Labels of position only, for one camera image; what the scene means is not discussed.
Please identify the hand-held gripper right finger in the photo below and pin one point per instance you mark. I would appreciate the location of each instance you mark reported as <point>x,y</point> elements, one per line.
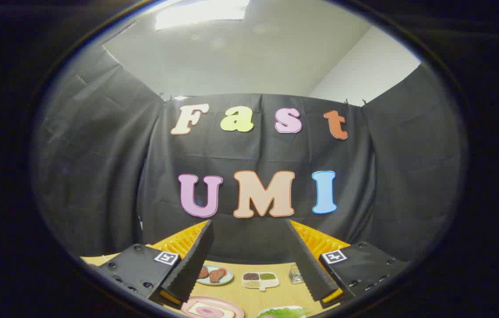
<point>313,274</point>

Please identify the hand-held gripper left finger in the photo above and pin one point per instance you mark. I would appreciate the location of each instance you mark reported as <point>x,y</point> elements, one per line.
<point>192,269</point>

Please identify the dark brown chicken drumstick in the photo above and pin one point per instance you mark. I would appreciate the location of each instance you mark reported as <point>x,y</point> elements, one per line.
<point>203,272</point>

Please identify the light blue plate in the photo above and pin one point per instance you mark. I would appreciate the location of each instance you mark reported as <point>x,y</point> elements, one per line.
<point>203,282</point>

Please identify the small glass jar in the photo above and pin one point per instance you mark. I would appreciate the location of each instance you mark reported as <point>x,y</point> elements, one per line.
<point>294,276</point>

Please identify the reddish chicken drumstick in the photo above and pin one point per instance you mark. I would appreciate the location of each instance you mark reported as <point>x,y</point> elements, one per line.
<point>217,275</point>

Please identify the pink plate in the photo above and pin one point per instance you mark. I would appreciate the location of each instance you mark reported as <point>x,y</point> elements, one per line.
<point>186,308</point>

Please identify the green lettuce leaf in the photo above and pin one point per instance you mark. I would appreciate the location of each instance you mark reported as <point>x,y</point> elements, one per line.
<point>282,313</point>

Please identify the white divided seasoning dish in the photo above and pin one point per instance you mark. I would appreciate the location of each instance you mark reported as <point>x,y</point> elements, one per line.
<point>260,285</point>

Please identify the ceiling light panel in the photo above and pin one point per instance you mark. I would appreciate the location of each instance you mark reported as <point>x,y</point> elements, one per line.
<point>201,11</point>

